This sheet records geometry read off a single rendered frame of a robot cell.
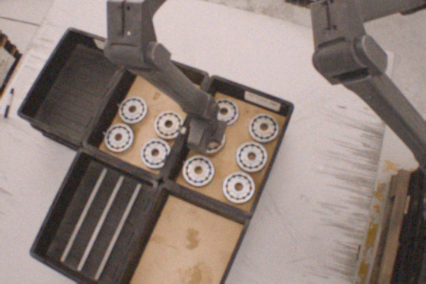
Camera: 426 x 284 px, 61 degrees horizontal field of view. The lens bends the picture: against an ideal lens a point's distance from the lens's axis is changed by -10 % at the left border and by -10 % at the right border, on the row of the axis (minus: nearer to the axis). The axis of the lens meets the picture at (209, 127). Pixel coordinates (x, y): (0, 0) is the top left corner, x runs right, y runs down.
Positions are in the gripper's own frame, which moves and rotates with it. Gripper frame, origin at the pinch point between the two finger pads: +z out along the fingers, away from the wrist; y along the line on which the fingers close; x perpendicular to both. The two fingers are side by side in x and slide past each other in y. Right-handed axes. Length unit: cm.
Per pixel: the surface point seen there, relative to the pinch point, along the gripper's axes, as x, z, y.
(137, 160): -13.1, 6.4, -22.2
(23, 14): 80, 93, -171
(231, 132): 5.5, 6.3, 5.8
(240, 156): -2.8, 3.1, 11.2
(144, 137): -4.6, 6.5, -22.7
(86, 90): 6, 7, -51
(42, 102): -3, 7, -67
